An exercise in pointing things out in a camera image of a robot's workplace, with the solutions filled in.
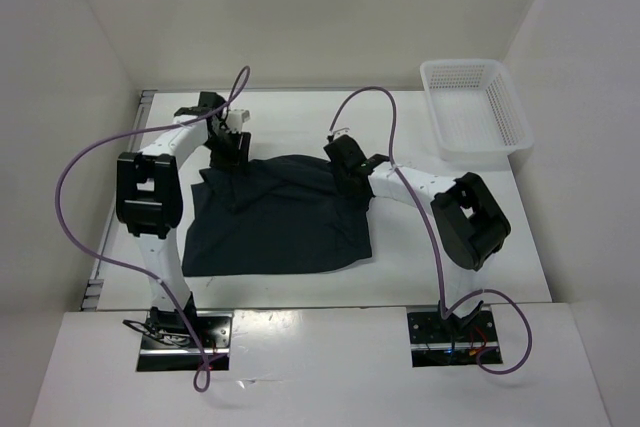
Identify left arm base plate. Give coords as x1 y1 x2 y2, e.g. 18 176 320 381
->
123 311 233 373

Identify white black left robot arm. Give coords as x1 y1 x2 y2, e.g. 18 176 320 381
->
116 92 251 347

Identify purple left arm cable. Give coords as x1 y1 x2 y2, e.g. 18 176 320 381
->
54 65 251 392

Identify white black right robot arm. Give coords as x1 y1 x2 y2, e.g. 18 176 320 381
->
324 134 511 340

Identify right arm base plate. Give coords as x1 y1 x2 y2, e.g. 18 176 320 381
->
406 307 503 368

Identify dark navy shorts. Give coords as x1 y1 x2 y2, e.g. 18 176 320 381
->
182 155 372 277

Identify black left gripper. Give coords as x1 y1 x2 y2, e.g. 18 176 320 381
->
202 128 252 176

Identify white perforated plastic basket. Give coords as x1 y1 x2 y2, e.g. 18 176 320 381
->
419 59 534 163

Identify aluminium table edge rail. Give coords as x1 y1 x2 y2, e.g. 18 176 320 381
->
80 90 156 312

